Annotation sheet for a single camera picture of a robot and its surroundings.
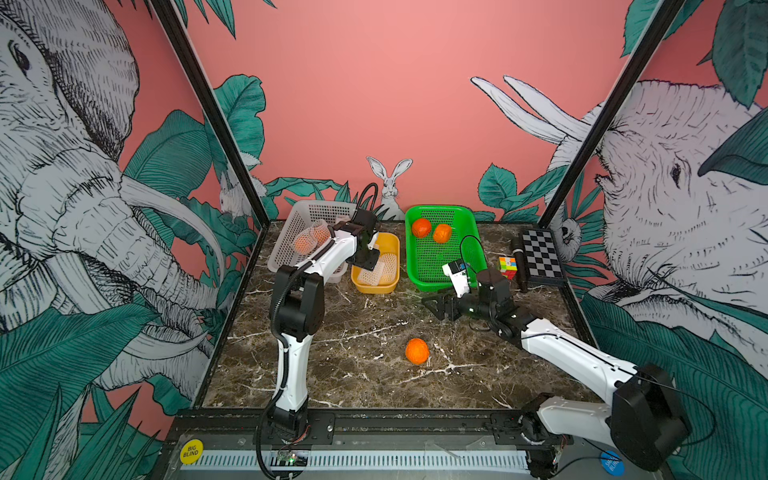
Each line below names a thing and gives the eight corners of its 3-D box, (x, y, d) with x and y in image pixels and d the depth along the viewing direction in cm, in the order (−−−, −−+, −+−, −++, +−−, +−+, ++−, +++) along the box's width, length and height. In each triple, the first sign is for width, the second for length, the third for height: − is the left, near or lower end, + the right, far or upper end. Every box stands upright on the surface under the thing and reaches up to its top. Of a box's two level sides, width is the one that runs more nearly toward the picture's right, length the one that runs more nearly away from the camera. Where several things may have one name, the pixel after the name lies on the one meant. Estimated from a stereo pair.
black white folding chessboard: (525, 285, 105) (529, 279, 102) (517, 233, 121) (520, 226, 118) (562, 290, 104) (567, 284, 101) (549, 237, 120) (553, 230, 117)
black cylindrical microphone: (513, 290, 103) (517, 284, 101) (510, 239, 119) (513, 233, 116) (524, 292, 103) (528, 286, 100) (520, 241, 118) (523, 234, 116)
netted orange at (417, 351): (405, 365, 86) (406, 358, 82) (405, 346, 90) (406, 338, 85) (428, 365, 86) (430, 358, 82) (427, 346, 90) (429, 338, 86)
